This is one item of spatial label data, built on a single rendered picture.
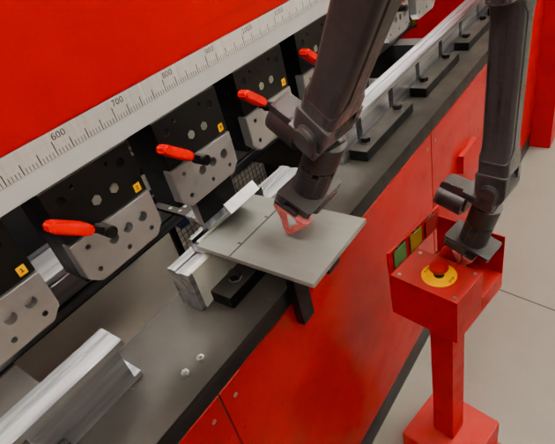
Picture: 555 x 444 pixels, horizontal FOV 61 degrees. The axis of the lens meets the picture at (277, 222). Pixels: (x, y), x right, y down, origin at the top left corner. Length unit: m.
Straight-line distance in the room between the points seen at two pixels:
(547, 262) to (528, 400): 0.69
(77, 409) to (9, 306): 0.23
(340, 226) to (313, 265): 0.11
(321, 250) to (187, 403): 0.33
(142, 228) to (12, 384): 0.42
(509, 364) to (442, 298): 0.92
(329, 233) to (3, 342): 0.52
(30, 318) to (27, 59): 0.33
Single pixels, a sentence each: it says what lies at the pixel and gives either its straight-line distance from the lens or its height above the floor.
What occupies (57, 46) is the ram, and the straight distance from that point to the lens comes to 0.69.
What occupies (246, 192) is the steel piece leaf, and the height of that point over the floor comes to 1.06.
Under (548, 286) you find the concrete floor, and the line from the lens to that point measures 2.18.
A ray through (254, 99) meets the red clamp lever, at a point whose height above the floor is 1.21.
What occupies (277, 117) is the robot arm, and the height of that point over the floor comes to 1.23.
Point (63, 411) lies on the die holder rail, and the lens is 0.84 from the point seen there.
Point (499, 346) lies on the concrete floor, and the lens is 1.95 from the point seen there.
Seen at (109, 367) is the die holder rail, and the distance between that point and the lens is 0.85.
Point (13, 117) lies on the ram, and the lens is 0.66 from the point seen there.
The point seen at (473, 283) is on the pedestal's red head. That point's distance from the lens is 1.04.
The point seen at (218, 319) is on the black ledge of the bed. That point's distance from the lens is 0.92.
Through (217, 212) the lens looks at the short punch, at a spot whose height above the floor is 1.02.
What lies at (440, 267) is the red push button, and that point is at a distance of 1.03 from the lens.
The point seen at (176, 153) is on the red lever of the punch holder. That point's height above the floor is 1.21.
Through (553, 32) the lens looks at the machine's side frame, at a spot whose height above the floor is 0.64.
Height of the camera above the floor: 1.51
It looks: 35 degrees down
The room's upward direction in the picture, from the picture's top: 15 degrees counter-clockwise
